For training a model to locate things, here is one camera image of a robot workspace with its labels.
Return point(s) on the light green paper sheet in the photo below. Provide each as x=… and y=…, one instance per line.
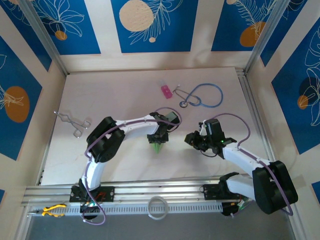
x=157, y=148

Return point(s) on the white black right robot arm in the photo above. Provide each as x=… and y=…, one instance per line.
x=272, y=187

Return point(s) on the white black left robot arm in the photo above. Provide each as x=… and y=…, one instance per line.
x=105, y=140

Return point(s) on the blue stethoscope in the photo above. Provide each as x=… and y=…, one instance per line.
x=183, y=104

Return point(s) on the small pink bottle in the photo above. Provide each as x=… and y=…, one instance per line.
x=166, y=91

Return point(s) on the white tape roll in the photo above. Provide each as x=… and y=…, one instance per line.
x=149, y=211

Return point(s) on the black controller board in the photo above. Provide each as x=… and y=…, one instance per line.
x=227, y=210
x=86, y=208

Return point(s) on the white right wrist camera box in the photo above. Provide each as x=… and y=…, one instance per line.
x=207, y=126

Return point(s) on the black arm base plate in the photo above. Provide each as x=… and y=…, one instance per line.
x=107, y=193
x=211, y=192

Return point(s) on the aluminium side rail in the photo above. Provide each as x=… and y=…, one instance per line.
x=245, y=87
x=42, y=176

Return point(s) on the aluminium mounting rail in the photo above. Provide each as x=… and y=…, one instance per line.
x=160, y=191

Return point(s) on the aluminium frame post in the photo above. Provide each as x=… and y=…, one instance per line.
x=265, y=37
x=47, y=42

